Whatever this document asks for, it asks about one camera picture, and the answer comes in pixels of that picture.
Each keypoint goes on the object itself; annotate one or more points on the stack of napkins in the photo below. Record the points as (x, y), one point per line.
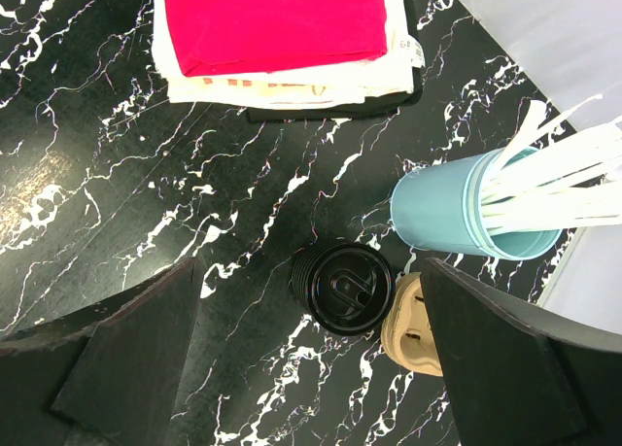
(347, 90)

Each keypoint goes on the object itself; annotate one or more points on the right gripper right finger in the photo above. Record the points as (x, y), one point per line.
(517, 374)

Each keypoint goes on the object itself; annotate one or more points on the black cup lid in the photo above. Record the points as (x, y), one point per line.
(348, 288)

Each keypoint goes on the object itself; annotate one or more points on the blue straw holder cup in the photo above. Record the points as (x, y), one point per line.
(439, 208)

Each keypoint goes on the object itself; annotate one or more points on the red folded cloth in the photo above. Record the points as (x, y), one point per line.
(217, 37)

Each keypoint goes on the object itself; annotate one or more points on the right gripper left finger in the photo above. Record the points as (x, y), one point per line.
(106, 374)

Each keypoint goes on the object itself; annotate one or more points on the bottom cardboard cup carrier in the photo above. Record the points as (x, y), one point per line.
(406, 333)

